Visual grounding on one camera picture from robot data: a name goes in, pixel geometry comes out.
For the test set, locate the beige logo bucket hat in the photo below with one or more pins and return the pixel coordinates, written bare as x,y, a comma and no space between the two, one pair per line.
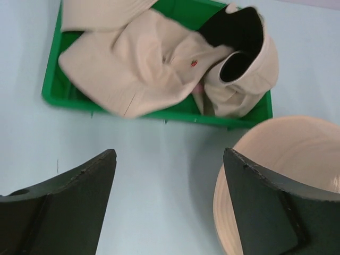
101,15

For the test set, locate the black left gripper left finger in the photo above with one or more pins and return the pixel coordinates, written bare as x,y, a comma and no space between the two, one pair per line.
62,215

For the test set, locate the beige bucket hat pink lining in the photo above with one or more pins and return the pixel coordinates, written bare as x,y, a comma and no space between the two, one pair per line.
302,148

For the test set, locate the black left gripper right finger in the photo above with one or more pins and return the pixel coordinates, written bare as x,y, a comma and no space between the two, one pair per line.
277,215

